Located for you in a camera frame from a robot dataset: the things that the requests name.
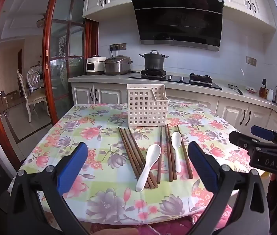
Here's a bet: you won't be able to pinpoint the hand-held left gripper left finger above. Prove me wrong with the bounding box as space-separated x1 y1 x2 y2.
7 142 90 235

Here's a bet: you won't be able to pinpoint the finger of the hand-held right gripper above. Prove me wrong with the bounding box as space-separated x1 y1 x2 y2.
229 131 262 150
251 125 276 140

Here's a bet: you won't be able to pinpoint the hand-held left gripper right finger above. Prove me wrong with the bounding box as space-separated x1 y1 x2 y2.
189 142 270 235

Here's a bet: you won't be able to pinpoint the small white ceramic spoon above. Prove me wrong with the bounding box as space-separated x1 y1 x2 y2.
171 131 183 173

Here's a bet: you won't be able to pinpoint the large white ceramic spoon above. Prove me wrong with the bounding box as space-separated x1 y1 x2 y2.
136 144 162 192

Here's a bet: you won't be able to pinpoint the white perforated plastic basket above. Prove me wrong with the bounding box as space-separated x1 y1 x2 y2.
126 84 169 128

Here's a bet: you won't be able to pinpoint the person's left hand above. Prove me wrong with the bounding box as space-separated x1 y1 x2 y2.
90 228 139 235

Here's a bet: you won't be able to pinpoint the white lower kitchen cabinets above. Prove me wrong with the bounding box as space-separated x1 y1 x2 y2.
68 72 277 143

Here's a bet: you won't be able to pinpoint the floral tablecloth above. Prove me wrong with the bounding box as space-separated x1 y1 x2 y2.
7 102 272 226

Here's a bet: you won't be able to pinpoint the kitchen knife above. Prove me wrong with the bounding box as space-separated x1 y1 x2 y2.
228 84 244 95

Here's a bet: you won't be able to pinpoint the white ornate dining chair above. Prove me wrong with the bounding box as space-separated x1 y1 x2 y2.
26 68 41 94
17 69 50 123

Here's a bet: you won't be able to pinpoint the black glass gas cooktop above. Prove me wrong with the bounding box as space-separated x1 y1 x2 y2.
129 69 223 90

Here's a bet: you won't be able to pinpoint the cardboard boxes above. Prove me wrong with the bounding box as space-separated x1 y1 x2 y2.
0 90 19 108

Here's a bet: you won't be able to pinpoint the white countertop appliance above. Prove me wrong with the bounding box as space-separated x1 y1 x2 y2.
86 54 106 75

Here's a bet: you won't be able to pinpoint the silver rice cooker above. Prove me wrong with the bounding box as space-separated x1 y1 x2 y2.
104 55 133 75

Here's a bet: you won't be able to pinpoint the red wooden sliding glass door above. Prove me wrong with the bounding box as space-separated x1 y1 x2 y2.
42 0 99 126

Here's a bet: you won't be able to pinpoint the dark lidded cooking pot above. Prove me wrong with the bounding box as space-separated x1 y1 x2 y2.
139 50 170 71

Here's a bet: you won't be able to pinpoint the black range hood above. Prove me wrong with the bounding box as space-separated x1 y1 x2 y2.
131 0 224 52

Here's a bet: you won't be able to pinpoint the gold double wall outlet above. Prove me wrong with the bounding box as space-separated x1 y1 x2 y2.
110 43 127 51

